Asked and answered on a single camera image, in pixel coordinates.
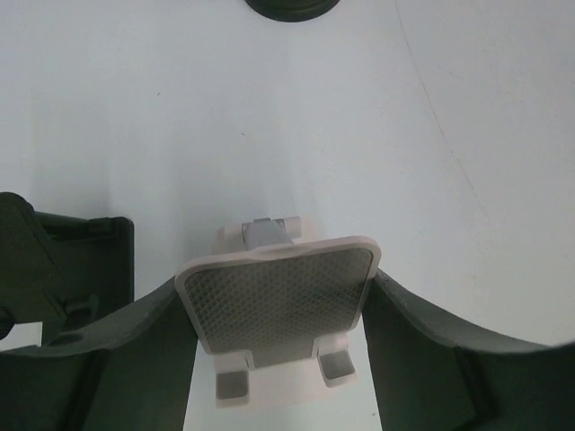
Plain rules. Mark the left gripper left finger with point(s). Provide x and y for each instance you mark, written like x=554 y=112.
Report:
x=130 y=370

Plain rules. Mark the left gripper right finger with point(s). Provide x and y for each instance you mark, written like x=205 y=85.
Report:
x=432 y=370

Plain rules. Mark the white folding phone stand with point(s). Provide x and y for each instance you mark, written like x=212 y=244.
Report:
x=265 y=298

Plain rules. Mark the black round base phone stand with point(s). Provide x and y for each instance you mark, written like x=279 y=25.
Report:
x=292 y=10

